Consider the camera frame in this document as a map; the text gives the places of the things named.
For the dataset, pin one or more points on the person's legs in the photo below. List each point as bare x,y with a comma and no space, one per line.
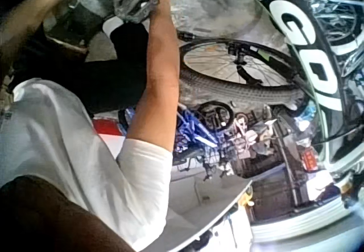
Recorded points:
113,75

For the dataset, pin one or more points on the black spoked bicycle wheel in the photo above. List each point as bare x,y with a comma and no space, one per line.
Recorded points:
239,84

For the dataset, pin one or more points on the blue bicycle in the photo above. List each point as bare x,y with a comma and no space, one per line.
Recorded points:
190,132

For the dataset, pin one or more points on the red and white box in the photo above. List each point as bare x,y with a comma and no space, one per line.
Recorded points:
109,129

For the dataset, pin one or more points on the heap of workshop clutter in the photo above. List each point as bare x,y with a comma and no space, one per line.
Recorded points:
256,141

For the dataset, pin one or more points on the row of parked bicycles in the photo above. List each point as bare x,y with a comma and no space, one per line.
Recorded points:
338,13

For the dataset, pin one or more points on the white board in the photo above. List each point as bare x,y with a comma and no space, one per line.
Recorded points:
204,206

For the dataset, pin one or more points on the stack of white rims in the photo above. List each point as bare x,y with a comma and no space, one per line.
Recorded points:
298,220

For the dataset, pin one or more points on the black white-lettered bicycle frame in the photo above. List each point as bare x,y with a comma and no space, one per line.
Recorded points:
307,44

